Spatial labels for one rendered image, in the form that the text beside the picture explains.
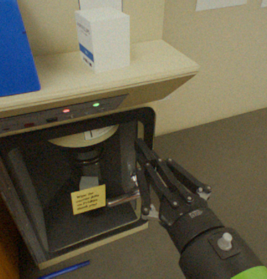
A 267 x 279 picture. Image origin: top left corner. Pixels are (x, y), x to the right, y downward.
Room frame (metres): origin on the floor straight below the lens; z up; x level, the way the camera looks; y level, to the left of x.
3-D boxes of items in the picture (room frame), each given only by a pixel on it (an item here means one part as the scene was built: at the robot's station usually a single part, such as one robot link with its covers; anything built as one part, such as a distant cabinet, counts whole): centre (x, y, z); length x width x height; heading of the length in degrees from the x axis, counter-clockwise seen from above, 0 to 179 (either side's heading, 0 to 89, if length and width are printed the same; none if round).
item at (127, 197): (0.37, 0.02, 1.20); 0.10 x 0.05 x 0.03; 112
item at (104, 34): (0.34, 0.04, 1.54); 0.05 x 0.05 x 0.06; 30
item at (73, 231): (0.37, 0.09, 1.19); 0.30 x 0.01 x 0.40; 112
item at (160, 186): (0.28, -0.05, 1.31); 0.11 x 0.01 x 0.04; 24
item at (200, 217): (0.23, -0.09, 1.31); 0.09 x 0.08 x 0.07; 22
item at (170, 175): (0.29, -0.07, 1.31); 0.11 x 0.01 x 0.04; 21
